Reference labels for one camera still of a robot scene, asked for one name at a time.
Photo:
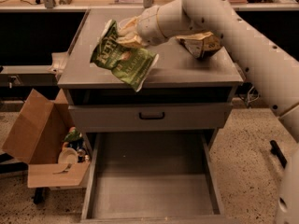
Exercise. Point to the black drawer handle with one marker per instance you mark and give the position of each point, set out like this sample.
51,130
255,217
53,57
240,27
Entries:
151,116

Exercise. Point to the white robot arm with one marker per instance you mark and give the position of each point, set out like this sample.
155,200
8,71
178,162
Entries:
270,69

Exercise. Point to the brown cardboard box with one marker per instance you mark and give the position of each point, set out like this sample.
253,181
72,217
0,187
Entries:
36,138

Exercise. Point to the closed grey drawer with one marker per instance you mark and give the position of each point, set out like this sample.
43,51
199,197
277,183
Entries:
124,118

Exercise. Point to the open bottom drawer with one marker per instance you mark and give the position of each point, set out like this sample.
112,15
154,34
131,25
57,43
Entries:
152,178

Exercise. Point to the black floor bar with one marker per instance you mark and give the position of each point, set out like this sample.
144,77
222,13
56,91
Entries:
276,151

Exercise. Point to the white ceramic bowl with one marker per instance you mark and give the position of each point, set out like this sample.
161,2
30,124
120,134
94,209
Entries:
124,21

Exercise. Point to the grey metal drawer cabinet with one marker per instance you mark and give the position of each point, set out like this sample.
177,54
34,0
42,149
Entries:
176,78

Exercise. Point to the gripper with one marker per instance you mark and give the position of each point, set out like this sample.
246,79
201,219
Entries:
147,25

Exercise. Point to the white paper plate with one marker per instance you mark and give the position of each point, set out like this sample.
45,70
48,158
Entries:
68,156

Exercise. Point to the yellow chip bag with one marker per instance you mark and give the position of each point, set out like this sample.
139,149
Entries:
201,45

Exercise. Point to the green jalapeno chip bag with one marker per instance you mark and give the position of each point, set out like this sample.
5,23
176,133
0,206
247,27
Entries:
129,65

